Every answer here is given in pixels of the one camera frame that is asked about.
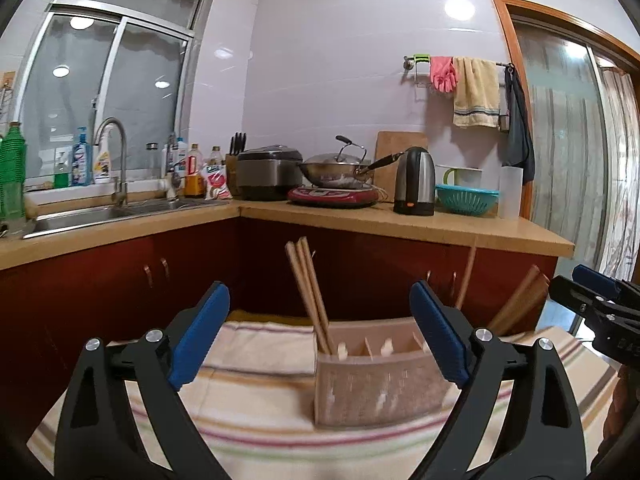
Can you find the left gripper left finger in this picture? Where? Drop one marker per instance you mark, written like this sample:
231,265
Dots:
97,435

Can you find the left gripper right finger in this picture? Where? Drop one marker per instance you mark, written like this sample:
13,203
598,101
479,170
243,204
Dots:
541,436

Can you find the wooden chopstick diagonal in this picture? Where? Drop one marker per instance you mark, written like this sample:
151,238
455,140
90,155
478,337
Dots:
501,319
466,278

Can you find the wooden chopstick long central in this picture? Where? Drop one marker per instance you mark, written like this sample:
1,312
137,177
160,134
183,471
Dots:
304,289

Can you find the wooden chopstick horizontal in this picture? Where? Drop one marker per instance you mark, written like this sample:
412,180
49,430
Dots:
305,259

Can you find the red kitchen cabinets with counter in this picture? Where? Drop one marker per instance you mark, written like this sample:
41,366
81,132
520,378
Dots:
117,280

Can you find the translucent white plastic container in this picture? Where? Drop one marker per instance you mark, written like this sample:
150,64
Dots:
510,190

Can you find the pink perforated utensil holder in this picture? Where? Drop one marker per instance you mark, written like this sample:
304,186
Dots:
380,373

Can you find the dark hanging cloth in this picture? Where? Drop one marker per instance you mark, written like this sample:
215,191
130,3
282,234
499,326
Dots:
519,144

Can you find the teal plastic colander basket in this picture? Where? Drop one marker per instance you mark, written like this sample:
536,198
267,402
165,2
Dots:
469,201

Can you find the glass sliding door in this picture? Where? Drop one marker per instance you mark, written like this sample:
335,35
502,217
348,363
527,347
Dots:
582,91

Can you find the stainless steel sink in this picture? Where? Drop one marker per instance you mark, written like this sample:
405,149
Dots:
66,221

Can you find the steel electric kettle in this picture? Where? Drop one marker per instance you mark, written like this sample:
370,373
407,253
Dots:
415,183

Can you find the yellow hanging towel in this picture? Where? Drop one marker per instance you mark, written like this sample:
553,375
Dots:
476,98

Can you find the small green bottle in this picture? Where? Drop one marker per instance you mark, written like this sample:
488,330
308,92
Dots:
61,177

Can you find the white spray cleaner bottle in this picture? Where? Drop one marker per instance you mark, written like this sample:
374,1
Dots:
102,163

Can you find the cooking oil bottle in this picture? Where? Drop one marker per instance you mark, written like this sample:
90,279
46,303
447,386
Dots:
194,185

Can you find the blue detergent bottle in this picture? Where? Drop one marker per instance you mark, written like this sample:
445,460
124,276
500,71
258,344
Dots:
81,160

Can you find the pink rubber glove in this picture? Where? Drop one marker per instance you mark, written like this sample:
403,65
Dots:
443,74

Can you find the red white snack bag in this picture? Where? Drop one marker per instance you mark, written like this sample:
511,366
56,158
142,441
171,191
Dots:
215,178

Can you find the steel wok with lid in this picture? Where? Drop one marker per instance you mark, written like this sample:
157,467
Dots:
345,169

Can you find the green thermos bottle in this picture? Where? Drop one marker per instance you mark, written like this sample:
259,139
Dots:
13,173

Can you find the grey rice cooker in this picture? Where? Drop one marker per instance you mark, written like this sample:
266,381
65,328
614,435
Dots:
268,173

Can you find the red induction cooker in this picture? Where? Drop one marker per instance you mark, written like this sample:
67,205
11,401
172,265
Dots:
336,198

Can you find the knife block with knives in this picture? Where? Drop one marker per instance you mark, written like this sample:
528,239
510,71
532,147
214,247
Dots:
237,145

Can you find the aluminium sliding window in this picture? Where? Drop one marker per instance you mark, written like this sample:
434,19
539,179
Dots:
121,64

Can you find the white green-handled mug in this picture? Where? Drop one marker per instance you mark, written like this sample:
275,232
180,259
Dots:
463,176

